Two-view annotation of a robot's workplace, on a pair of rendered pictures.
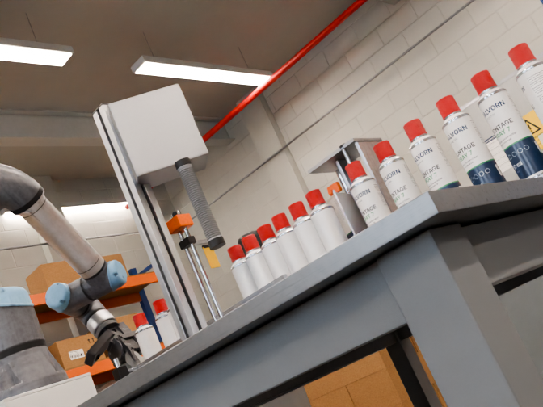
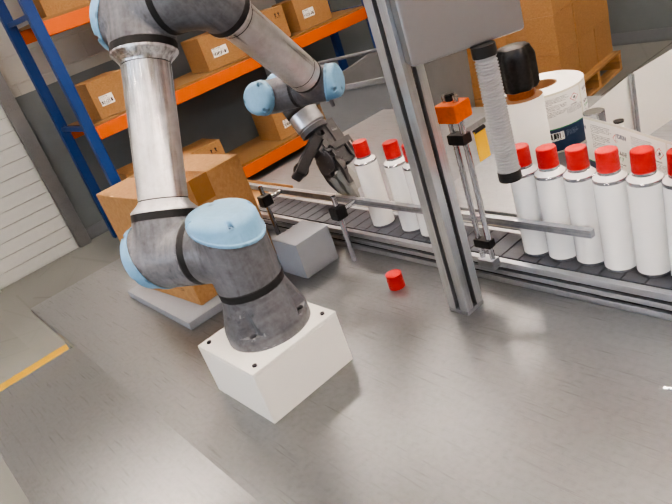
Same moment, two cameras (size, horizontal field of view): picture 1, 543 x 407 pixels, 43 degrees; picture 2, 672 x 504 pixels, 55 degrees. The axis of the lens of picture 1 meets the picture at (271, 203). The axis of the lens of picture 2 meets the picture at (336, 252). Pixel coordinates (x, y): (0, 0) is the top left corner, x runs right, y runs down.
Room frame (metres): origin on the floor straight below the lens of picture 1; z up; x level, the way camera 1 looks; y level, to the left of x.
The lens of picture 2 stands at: (0.47, 0.12, 1.48)
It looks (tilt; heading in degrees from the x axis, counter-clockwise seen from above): 25 degrees down; 19
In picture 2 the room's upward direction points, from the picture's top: 20 degrees counter-clockwise
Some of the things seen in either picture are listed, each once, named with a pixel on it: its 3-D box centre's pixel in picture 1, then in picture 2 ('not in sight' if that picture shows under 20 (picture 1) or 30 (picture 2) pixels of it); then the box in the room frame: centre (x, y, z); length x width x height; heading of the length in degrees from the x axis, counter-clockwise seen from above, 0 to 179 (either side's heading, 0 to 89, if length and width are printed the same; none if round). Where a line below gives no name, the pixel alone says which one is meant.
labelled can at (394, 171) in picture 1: (405, 191); not in sight; (1.25, -0.23, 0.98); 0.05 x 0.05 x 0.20
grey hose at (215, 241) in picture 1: (199, 203); (497, 114); (1.42, 0.14, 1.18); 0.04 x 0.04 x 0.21
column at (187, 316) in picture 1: (155, 236); (421, 135); (1.46, 0.26, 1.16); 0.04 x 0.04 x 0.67; 52
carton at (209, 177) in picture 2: not in sight; (187, 224); (1.80, 0.92, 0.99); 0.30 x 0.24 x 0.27; 56
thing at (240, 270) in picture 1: (250, 287); (529, 199); (1.53, 0.12, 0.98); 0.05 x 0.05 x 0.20
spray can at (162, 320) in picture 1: (172, 337); (402, 186); (1.73, 0.37, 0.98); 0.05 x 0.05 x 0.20
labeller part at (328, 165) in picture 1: (344, 155); not in sight; (1.42, -0.19, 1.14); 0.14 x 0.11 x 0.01; 52
